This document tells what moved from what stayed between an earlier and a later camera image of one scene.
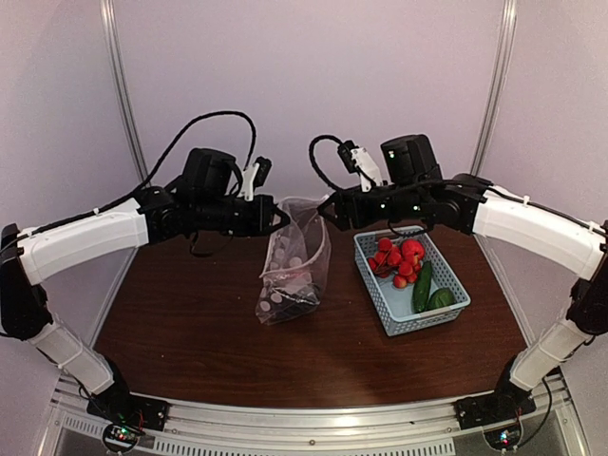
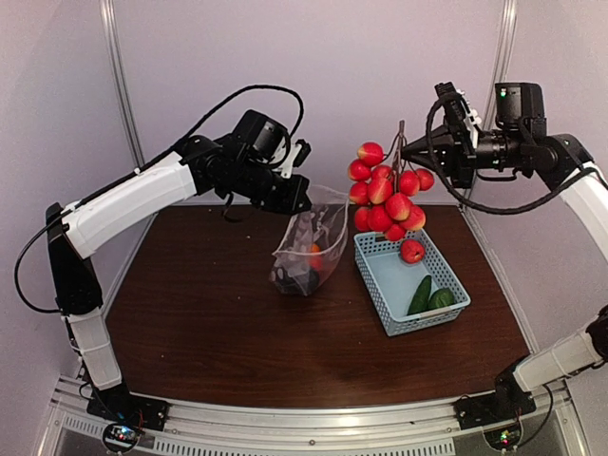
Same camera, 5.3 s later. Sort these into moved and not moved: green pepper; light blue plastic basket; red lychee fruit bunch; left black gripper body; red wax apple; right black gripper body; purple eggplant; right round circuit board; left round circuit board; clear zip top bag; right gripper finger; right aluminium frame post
Moved: clear zip top bag; purple eggplant; red lychee fruit bunch; right gripper finger; right black gripper body; left black gripper body
Not moved: right round circuit board; left round circuit board; right aluminium frame post; red wax apple; light blue plastic basket; green pepper
